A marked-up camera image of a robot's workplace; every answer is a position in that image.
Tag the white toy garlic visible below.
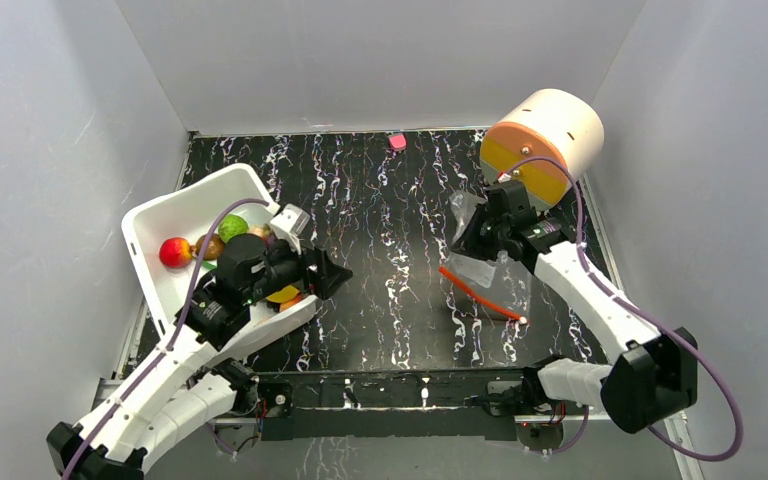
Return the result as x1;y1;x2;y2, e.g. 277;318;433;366
248;225;273;244

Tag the brown toy kiwi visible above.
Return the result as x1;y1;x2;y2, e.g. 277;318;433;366
191;234;225;261

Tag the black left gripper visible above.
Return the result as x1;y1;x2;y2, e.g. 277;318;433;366
244;234;352;306

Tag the yellow toy starfruit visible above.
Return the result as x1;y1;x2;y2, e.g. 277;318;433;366
266;285;300;304

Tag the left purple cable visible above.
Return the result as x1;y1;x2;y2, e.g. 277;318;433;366
59;197;271;480

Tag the red yellow toy pomegranate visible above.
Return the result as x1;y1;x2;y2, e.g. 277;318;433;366
158;237;193;269

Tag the orange toy peach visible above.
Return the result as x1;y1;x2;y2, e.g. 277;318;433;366
279;294;305;312

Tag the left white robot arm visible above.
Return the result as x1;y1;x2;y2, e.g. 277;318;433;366
46;234;353;479

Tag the round cream drawer cabinet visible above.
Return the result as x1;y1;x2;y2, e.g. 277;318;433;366
479;88;605;212

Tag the small pink eraser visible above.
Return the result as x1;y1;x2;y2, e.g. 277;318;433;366
388;133;407;152

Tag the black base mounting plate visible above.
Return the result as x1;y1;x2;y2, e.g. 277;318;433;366
260;368;557;441

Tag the clear zip bag orange zipper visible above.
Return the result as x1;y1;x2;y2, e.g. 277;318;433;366
438;190;529;326

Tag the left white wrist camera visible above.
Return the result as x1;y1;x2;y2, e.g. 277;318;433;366
269;204;310;255

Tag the white plastic bin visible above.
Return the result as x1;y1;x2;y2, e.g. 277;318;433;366
121;164;321;366

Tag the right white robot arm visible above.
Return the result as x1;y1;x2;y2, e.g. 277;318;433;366
450;182;698;433

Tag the green toy custard apple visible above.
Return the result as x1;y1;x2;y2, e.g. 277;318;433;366
217;214;249;244

